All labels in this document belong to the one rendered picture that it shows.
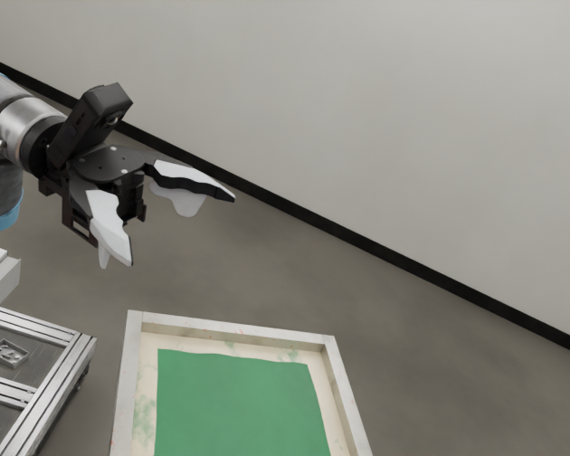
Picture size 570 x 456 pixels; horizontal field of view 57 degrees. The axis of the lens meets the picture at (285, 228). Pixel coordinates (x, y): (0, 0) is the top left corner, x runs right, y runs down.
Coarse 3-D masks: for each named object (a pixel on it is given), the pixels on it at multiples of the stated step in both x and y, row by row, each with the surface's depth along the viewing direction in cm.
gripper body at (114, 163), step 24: (48, 120) 54; (24, 144) 53; (48, 144) 55; (96, 144) 54; (48, 168) 57; (72, 168) 51; (96, 168) 51; (120, 168) 52; (48, 192) 58; (120, 192) 51; (72, 216) 54; (120, 216) 55; (144, 216) 59; (96, 240) 53
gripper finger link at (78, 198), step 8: (72, 176) 50; (80, 176) 50; (72, 184) 49; (80, 184) 49; (88, 184) 49; (96, 184) 50; (104, 184) 51; (72, 192) 48; (80, 192) 48; (72, 200) 48; (80, 200) 47; (88, 200) 48; (80, 208) 47; (88, 208) 47; (88, 216) 46
